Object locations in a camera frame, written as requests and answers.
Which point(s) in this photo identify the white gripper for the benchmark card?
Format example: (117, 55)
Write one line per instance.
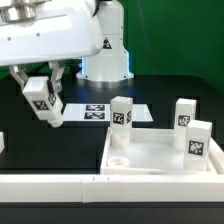
(33, 31)

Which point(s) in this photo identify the white square tabletop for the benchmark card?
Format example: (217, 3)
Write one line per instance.
(151, 152)

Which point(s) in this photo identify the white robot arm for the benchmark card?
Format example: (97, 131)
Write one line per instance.
(110, 66)

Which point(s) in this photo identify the white marker base sheet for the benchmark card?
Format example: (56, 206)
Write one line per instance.
(101, 112)

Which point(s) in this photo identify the white left fence piece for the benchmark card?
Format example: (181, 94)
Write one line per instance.
(2, 145)

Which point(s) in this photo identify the white front fence bar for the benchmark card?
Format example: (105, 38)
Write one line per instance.
(111, 188)

